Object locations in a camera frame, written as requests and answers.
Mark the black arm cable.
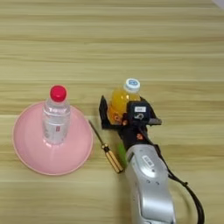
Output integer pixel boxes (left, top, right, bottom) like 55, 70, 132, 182
139, 125, 206, 224

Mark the pink round plate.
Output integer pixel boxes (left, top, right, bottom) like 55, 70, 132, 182
11, 100, 95, 177

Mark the screwdriver with amber handle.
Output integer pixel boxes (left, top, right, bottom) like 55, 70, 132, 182
87, 119, 124, 174

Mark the clear water bottle red cap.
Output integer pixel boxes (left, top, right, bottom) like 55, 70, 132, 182
42, 84, 72, 146

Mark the orange juice bottle white cap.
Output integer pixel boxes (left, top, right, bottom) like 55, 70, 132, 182
107, 78, 142, 126

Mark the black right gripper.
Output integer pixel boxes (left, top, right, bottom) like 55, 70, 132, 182
98, 94, 163, 154

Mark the black box with white label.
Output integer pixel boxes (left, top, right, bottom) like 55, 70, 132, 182
126, 101, 152, 127

